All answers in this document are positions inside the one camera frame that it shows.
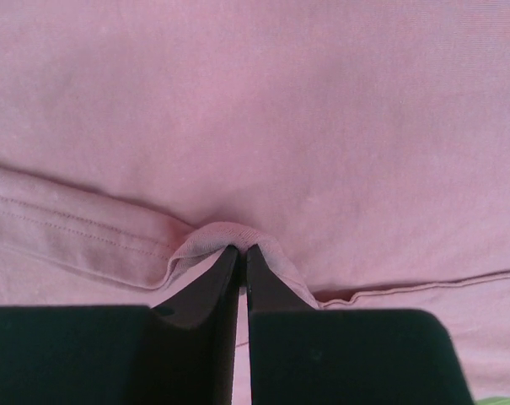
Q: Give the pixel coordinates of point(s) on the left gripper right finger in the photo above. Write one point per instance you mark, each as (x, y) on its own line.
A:
(300, 355)

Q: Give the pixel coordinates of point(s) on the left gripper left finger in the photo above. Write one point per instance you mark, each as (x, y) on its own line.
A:
(178, 352)

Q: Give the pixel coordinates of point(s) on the pink t-shirt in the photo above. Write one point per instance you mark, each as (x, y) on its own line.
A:
(363, 145)

